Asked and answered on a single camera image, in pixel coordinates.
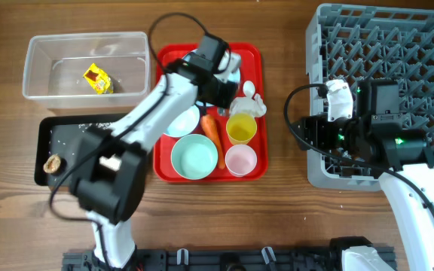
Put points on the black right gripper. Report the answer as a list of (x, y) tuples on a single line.
[(319, 124)]

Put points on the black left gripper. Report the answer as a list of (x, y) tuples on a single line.
[(231, 91)]

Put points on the red silver snack wrapper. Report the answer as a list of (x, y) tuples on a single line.
[(223, 112)]

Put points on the white tissue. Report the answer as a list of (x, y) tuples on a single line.
[(254, 107)]

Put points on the yellow plastic cup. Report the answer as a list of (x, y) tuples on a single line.
[(241, 128)]

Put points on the light blue bowl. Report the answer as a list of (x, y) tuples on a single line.
[(184, 124)]

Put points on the yellow snack wrapper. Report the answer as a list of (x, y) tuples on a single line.
[(99, 80)]

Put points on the pile of white rice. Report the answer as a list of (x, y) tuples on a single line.
[(66, 136)]

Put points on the brown round food piece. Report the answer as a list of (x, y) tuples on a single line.
[(53, 164)]

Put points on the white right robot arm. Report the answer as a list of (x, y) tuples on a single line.
[(402, 162)]

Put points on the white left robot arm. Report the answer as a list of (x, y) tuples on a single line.
[(108, 177)]

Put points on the grey dishwasher rack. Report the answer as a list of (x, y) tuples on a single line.
[(354, 42)]

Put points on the light blue plate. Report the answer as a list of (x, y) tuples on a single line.
[(236, 75)]

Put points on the orange carrot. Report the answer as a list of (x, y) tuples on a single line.
[(209, 127)]

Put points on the white plastic spoon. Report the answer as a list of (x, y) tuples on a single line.
[(248, 89)]

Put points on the red tray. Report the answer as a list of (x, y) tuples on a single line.
[(250, 70)]

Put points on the green bowl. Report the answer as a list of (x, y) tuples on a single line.
[(194, 157)]

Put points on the pink plastic cup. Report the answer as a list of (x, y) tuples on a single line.
[(240, 160)]

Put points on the clear plastic bin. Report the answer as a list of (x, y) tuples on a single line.
[(55, 65)]

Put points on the black tray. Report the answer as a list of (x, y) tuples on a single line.
[(68, 157)]

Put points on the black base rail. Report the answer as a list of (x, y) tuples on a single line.
[(313, 259)]

